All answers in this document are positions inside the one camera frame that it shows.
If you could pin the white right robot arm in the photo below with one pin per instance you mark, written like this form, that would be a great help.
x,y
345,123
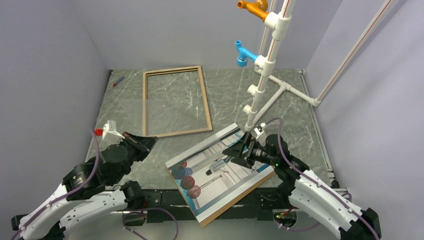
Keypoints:
x,y
304,190

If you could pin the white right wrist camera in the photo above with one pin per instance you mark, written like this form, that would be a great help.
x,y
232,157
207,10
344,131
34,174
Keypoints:
x,y
258,132

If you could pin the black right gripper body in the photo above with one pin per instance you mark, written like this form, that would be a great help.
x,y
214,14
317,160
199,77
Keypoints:
x,y
259,153

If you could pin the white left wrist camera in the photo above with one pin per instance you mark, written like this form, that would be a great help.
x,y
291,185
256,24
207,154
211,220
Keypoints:
x,y
109,133

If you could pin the blue pipe fitting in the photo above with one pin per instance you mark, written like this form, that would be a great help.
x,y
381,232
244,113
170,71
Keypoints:
x,y
243,55

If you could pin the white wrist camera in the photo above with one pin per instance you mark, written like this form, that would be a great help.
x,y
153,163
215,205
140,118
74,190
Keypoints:
x,y
258,132
109,133

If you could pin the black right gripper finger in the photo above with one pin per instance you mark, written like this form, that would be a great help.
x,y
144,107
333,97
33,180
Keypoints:
x,y
247,141
235,152

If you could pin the light wooden picture frame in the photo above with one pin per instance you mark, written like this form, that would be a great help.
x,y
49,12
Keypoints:
x,y
174,102

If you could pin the clear acrylic sheet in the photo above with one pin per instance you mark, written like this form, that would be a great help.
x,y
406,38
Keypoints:
x,y
218,165

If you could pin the blue red screwdriver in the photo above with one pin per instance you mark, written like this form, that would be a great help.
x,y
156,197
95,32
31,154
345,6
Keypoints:
x,y
119,80

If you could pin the orange pipe fitting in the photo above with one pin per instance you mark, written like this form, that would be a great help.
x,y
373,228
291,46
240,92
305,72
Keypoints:
x,y
257,8

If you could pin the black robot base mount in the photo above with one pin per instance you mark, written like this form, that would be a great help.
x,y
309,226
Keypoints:
x,y
204,199

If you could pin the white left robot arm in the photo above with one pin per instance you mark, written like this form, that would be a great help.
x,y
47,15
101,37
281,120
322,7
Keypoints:
x,y
76,199

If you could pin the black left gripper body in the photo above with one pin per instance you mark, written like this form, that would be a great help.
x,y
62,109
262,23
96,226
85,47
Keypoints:
x,y
137,153

